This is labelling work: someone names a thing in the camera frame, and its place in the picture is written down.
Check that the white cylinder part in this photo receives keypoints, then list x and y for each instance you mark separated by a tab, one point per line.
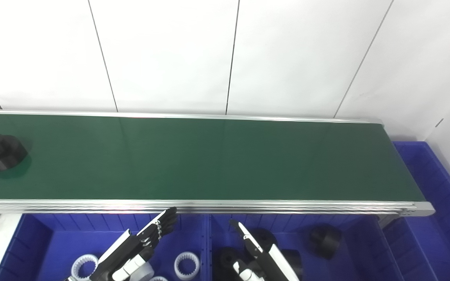
149	271

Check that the black flanged hub part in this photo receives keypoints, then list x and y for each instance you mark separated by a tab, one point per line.
293	263
324	242
225	261
266	236
3	154

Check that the aluminium conveyor support leg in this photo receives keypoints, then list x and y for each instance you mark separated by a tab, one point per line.
387	220

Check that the blue bin holding white parts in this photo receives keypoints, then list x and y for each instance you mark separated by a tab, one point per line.
61	242

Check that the green conveyor belt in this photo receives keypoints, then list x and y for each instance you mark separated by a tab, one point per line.
209	156

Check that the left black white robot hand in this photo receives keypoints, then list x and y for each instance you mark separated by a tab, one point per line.
131	248

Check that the empty blue bin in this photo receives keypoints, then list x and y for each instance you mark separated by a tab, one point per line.
424	242

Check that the blue bin holding black parts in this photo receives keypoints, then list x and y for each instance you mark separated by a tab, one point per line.
358	249

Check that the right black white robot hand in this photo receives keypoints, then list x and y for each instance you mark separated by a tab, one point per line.
275	265

